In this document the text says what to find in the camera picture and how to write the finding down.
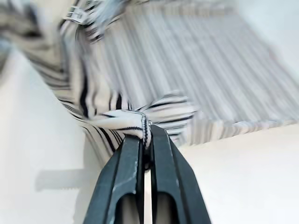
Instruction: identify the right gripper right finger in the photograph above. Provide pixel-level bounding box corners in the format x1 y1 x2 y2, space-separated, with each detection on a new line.
149 124 213 224

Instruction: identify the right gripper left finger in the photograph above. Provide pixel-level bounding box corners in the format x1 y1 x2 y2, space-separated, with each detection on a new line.
81 136 146 224

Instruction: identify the black white striped T-shirt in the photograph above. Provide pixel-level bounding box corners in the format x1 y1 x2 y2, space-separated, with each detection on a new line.
0 0 299 170

